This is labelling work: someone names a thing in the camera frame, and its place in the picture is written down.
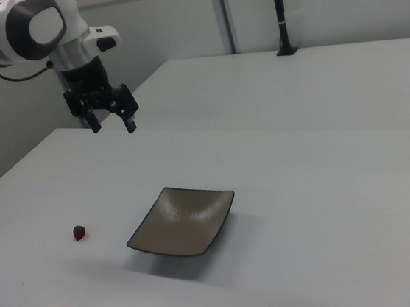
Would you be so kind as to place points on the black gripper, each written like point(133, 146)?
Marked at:
point(85, 78)

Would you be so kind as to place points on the red strawberry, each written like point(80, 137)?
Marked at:
point(79, 232)

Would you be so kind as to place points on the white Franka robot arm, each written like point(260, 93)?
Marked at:
point(9, 31)

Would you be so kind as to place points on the square brown ceramic plate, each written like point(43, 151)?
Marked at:
point(183, 220)

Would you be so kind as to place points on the black camera stand pole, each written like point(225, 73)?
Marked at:
point(281, 15)

